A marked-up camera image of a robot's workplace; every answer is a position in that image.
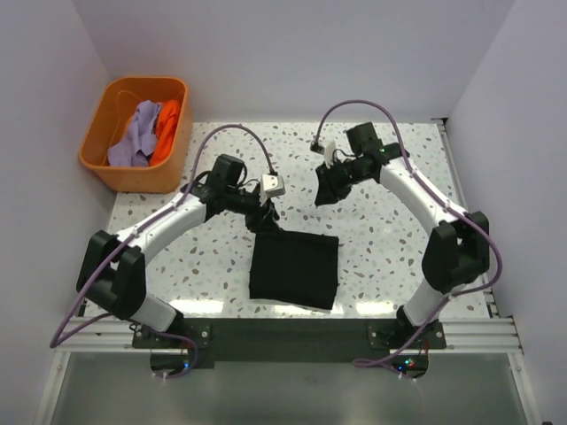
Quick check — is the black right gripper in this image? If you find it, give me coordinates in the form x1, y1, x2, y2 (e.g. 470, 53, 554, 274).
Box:
315, 157, 370, 207

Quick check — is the black t shirt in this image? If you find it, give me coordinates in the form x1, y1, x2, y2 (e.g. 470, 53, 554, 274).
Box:
249, 230, 339, 311

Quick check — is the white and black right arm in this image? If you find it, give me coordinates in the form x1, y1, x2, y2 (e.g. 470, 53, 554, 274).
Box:
310, 122, 490, 348

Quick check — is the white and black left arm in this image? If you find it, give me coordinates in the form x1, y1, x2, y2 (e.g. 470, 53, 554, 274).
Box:
76, 154, 285, 347

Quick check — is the orange t shirt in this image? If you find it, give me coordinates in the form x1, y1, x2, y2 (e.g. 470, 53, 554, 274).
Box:
149, 99, 181, 166

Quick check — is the lavender t shirt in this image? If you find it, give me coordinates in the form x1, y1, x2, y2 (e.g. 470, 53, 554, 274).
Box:
107, 100, 162, 167

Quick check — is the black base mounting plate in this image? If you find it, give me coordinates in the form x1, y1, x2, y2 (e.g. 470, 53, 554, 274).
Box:
131, 316, 447, 380

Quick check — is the orange plastic basket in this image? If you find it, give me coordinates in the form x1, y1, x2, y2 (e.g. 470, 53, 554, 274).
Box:
79, 76, 192, 194

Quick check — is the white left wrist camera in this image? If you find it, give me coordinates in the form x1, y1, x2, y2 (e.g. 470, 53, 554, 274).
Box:
260, 174, 286, 204

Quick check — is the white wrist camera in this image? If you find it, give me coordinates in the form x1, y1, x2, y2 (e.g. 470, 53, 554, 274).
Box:
310, 140, 336, 168
260, 174, 286, 204

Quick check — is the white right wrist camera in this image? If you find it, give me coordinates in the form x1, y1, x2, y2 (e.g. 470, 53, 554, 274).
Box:
310, 140, 336, 168

